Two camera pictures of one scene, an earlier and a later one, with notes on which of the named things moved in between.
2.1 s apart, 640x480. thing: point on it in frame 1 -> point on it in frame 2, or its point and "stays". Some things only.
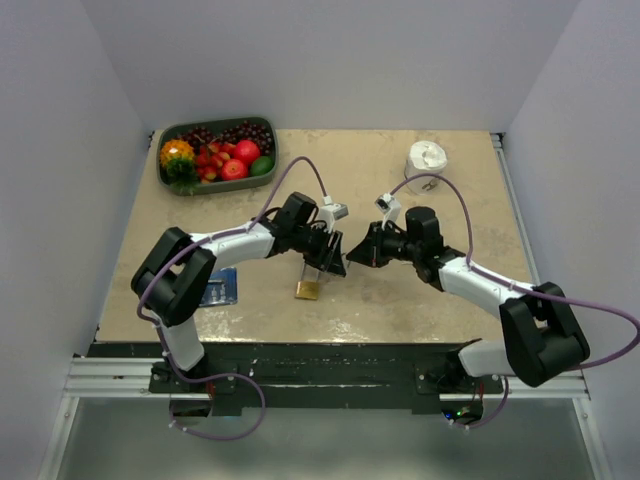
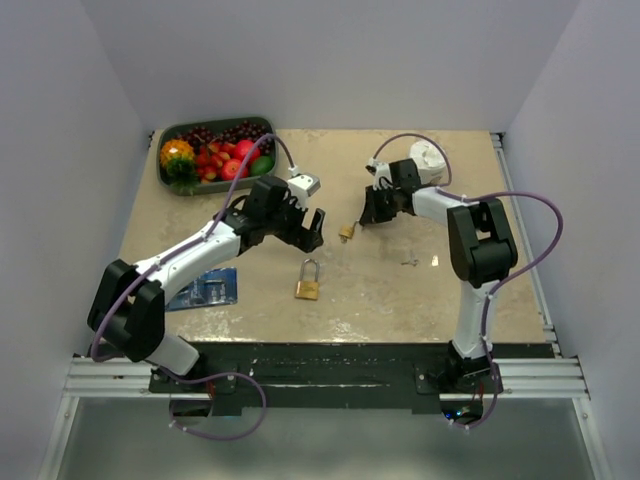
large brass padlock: x=307 y=289 stays
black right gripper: x=370 y=251 -> x=372 y=213
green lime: x=261 y=165 stays
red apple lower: x=234 y=169 stays
